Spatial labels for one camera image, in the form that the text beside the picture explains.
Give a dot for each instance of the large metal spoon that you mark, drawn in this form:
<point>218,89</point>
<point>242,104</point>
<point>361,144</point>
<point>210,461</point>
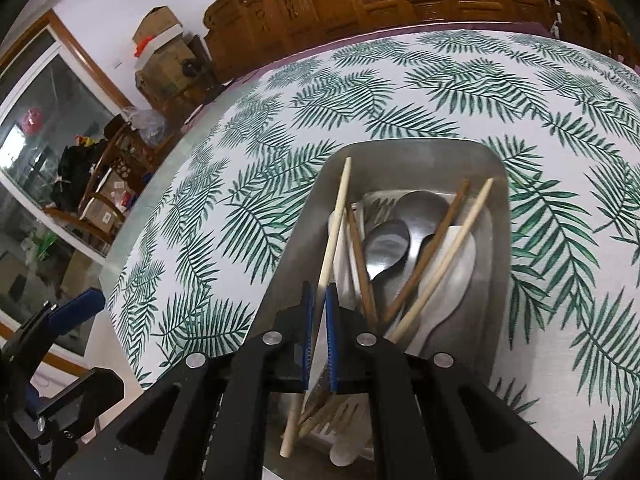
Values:
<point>422,207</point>

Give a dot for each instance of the white plastic fork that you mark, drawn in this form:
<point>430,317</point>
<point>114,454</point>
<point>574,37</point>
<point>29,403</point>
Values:
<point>345,425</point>

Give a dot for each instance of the carved wooden armchair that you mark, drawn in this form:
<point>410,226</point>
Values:
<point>585,15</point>

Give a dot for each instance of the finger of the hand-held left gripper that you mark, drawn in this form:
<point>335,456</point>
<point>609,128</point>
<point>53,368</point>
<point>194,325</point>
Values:
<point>75,308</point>
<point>85,400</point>

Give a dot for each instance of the dark wooden chopstick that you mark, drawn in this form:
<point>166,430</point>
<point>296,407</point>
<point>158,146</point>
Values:
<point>435,240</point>
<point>361,270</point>

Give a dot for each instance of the clear plastic bag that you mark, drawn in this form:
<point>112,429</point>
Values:
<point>147,124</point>

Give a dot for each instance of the white plastic spoon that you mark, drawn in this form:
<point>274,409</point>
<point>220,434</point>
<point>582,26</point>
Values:
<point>452,270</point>

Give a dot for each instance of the wooden chair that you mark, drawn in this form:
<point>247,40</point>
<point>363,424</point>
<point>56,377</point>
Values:
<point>107,195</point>

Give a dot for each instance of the light wooden chopstick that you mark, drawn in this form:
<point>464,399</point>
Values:
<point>336,230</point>
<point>450,250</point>

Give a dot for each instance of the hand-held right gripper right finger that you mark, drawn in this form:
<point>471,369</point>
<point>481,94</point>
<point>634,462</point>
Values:
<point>331,330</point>

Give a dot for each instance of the metal tray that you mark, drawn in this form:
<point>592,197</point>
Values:
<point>425,160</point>

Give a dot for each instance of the open cardboard box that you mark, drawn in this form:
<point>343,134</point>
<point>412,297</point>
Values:
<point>157,27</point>

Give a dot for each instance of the small metal spoon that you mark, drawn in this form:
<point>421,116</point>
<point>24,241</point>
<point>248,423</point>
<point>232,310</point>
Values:
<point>387,247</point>

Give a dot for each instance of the glass sliding door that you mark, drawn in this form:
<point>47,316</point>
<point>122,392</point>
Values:
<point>55,110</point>

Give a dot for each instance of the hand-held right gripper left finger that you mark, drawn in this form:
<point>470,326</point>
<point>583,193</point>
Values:
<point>307,320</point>

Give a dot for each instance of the leaf print tablecloth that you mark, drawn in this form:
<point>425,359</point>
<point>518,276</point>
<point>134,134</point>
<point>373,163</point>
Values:
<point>400,85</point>

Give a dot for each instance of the black bag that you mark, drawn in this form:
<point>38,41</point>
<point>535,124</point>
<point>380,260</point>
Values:
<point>75,165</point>

